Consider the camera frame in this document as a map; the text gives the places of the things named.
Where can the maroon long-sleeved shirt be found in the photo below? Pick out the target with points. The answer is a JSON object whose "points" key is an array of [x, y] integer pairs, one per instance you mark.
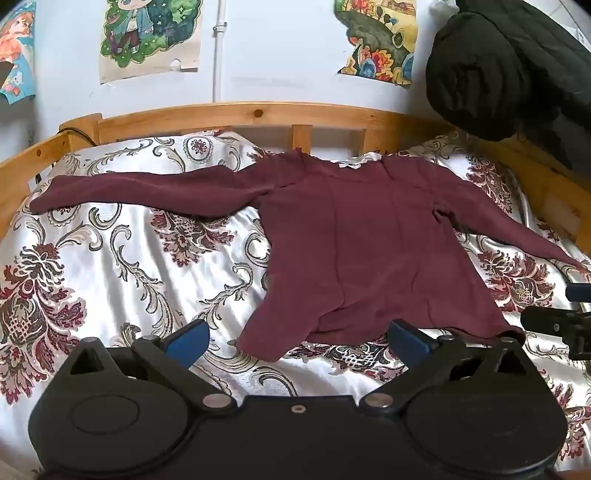
{"points": [[369, 240]]}

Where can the wooden bed frame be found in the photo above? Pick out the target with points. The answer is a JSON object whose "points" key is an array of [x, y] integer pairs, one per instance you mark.
{"points": [[258, 113]]}

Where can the green cartoon figure wall poster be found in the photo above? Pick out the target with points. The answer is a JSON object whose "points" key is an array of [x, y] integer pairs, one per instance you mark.
{"points": [[147, 37]]}

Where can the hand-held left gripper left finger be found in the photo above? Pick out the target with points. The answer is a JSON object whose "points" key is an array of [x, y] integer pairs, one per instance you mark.
{"points": [[190, 340]]}

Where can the dark quilted coat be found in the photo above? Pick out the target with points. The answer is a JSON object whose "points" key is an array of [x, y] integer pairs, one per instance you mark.
{"points": [[498, 69]]}

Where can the colourful floral landscape wall poster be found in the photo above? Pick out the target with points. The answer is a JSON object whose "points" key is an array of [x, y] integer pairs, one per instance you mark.
{"points": [[376, 41]]}

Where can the floral white satin bedspread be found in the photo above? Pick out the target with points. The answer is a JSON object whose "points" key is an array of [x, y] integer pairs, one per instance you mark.
{"points": [[92, 277]]}

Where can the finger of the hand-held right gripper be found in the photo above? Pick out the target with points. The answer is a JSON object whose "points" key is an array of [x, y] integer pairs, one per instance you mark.
{"points": [[581, 291], [549, 319]]}

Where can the orange-haired figure wall poster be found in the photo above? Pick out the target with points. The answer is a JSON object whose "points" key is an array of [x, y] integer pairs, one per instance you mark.
{"points": [[18, 50]]}

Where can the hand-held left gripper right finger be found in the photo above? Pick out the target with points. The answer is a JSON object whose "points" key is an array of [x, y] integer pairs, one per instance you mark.
{"points": [[406, 339]]}

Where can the white wall pipe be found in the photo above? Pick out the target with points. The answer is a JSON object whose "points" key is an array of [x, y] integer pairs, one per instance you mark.
{"points": [[219, 55]]}

